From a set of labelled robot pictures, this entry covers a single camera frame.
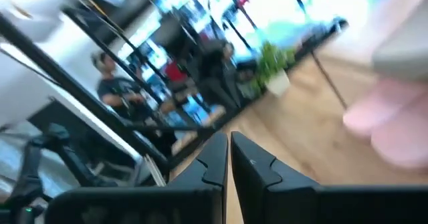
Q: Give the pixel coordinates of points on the grey slide sandal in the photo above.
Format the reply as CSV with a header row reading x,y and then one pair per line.
x,y
401,55

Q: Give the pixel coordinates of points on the person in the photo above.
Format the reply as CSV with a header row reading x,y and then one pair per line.
x,y
175,73
117,90
220,73

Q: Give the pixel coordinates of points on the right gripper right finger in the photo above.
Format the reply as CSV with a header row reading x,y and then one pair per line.
x,y
250,177

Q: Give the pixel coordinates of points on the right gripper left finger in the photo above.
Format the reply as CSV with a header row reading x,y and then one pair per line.
x,y
210,170

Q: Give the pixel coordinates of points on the wooden shelf with black legs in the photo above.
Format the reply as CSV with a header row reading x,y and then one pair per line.
x,y
354,43

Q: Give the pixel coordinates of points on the green artificial potted plant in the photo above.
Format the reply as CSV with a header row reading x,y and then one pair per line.
x,y
274,70

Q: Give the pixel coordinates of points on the black aluminium rig frame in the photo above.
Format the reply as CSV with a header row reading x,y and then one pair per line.
x,y
50,63

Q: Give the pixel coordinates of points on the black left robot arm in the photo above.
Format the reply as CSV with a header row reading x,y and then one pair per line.
x,y
30,170

